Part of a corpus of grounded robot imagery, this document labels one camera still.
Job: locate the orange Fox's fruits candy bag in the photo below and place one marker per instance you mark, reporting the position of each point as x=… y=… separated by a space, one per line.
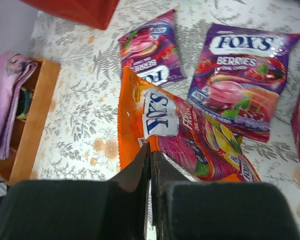
x=206 y=148

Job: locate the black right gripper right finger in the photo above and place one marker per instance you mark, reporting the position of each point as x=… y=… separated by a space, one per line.
x=207 y=210

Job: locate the floral patterned table mat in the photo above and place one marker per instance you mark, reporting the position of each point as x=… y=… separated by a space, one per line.
x=80 y=140

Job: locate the red paper bag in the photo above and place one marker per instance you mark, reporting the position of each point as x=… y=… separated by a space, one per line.
x=92 y=13

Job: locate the wooden tray box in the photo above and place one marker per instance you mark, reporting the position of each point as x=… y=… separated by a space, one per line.
x=27 y=133

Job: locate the pink purple folded cloth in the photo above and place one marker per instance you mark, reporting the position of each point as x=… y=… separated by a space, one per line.
x=15 y=70

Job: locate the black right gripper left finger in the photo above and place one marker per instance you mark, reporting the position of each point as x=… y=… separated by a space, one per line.
x=79 y=209

